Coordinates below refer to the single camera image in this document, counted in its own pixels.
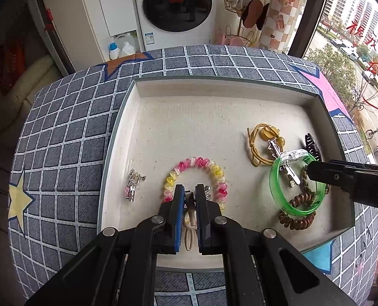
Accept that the beige hair clip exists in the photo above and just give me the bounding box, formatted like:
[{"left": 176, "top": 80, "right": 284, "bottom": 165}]
[{"left": 183, "top": 207, "right": 198, "bottom": 251}]

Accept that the white plastic jug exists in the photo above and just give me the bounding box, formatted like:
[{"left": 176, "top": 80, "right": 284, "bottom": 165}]
[{"left": 115, "top": 33, "right": 137, "bottom": 58}]

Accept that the grey checkered star tablecloth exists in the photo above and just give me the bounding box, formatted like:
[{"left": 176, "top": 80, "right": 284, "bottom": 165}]
[{"left": 8, "top": 45, "right": 378, "bottom": 306}]

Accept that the green shallow cardboard tray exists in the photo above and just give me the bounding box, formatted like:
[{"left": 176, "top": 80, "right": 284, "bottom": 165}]
[{"left": 97, "top": 76, "right": 357, "bottom": 273}]

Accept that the brown braided hair tie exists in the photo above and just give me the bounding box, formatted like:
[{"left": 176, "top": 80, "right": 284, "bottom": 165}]
[{"left": 300, "top": 169, "right": 332, "bottom": 196}]

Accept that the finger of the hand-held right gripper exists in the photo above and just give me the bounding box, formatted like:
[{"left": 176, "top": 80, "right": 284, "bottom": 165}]
[{"left": 307, "top": 159, "right": 357, "bottom": 195}]

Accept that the black hair claw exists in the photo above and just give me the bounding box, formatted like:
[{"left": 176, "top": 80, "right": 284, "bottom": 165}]
[{"left": 302, "top": 133, "right": 322, "bottom": 162}]

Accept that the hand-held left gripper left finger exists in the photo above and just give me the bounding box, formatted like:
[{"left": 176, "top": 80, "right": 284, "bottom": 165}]
[{"left": 25, "top": 183, "right": 186, "bottom": 306}]

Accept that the beige sofa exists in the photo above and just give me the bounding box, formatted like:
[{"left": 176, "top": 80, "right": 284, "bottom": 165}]
[{"left": 0, "top": 56, "right": 64, "bottom": 154}]

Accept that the gold cord hair tie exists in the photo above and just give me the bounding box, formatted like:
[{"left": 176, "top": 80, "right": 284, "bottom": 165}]
[{"left": 246, "top": 123, "right": 287, "bottom": 167}]

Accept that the white washing machine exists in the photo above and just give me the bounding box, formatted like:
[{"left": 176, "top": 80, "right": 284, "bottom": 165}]
[{"left": 132, "top": 0, "right": 222, "bottom": 53}]

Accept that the clear plastic hair clip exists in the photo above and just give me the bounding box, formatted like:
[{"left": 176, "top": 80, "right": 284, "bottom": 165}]
[{"left": 278, "top": 149, "right": 307, "bottom": 166}]

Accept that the gold wire hat rack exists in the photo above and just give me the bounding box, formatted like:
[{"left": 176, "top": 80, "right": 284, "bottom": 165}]
[{"left": 223, "top": 0, "right": 270, "bottom": 48}]

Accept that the pink yellow spiral hair tie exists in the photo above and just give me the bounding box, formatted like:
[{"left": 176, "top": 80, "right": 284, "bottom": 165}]
[{"left": 162, "top": 157, "right": 228, "bottom": 211}]

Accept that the silver star hair clip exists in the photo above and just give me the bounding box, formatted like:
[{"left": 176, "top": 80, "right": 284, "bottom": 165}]
[{"left": 268, "top": 138, "right": 301, "bottom": 187}]

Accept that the silver pink heart earring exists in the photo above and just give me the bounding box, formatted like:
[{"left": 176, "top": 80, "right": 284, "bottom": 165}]
[{"left": 124, "top": 170, "right": 147, "bottom": 203}]

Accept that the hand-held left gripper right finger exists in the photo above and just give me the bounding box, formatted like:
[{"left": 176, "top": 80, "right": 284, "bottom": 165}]
[{"left": 195, "top": 183, "right": 357, "bottom": 306}]

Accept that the checkered pink curtain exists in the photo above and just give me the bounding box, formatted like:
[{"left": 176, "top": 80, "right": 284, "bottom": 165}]
[{"left": 262, "top": 0, "right": 306, "bottom": 52}]

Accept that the brown spiral hair tie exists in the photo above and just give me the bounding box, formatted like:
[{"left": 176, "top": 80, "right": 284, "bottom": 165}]
[{"left": 279, "top": 193, "right": 316, "bottom": 230}]

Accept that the green translucent bangle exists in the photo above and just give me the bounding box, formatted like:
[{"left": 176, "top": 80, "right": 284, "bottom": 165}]
[{"left": 269, "top": 153, "right": 326, "bottom": 215}]

